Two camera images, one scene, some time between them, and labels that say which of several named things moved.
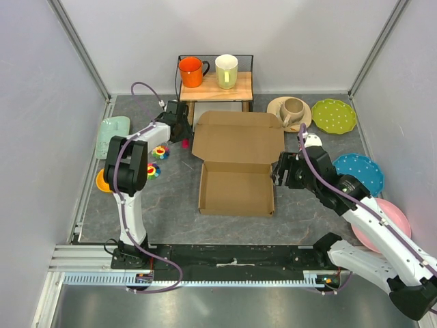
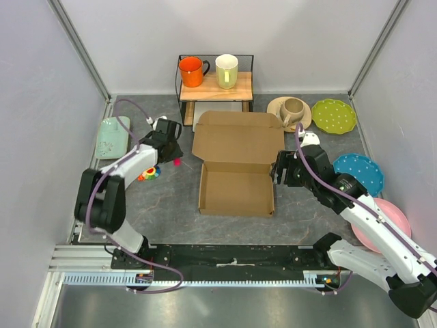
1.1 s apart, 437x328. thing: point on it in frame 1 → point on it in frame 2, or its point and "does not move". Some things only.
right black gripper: [287, 160] does not move
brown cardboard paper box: [237, 149] does not move
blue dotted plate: [368, 170] does not move
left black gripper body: [186, 131] → [175, 151]
